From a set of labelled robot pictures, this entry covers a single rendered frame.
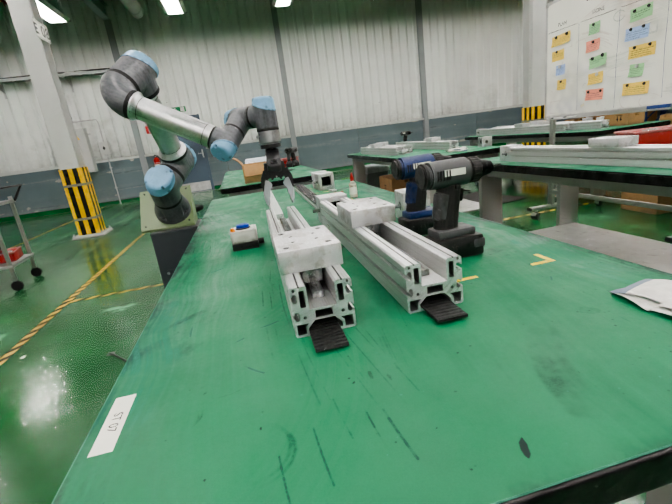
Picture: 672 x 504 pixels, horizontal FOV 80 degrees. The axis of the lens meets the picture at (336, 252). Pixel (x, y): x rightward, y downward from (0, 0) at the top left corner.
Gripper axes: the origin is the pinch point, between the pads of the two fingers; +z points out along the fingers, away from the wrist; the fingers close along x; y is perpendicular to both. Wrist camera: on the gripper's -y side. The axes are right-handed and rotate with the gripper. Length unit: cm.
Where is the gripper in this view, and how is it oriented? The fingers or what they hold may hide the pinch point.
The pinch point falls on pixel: (280, 201)
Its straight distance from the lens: 144.5
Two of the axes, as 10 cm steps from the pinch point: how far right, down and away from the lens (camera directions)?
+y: -2.1, -2.5, 9.5
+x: -9.7, 1.8, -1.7
